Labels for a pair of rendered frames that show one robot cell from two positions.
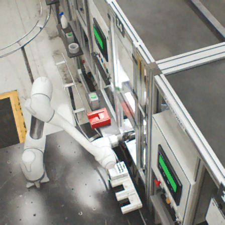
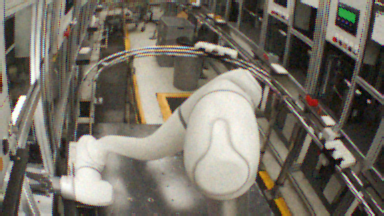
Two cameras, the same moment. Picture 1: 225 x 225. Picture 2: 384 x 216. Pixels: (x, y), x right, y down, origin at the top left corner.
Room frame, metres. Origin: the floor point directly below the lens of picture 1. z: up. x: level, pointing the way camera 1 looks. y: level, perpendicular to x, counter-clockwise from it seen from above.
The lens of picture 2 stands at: (2.31, 0.38, 1.77)
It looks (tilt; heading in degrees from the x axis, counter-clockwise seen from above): 28 degrees down; 177
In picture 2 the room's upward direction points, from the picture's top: 9 degrees clockwise
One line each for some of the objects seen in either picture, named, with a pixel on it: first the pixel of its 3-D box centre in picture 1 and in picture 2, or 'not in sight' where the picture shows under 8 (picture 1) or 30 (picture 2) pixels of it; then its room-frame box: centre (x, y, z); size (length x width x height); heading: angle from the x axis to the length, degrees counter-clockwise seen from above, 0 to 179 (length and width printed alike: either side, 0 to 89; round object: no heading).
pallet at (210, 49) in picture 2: not in sight; (216, 52); (-0.51, 0.66, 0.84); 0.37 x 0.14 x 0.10; 74
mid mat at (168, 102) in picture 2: not in sight; (188, 115); (-0.81, 0.52, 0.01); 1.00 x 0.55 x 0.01; 16
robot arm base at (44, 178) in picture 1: (35, 176); not in sight; (1.59, 0.66, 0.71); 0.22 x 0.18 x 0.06; 16
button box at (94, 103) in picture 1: (95, 101); not in sight; (2.08, 0.15, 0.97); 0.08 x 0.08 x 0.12; 16
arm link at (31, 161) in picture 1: (31, 162); not in sight; (1.61, 0.66, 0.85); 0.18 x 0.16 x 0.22; 177
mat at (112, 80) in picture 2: not in sight; (115, 44); (-2.98, -0.88, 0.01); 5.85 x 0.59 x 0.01; 16
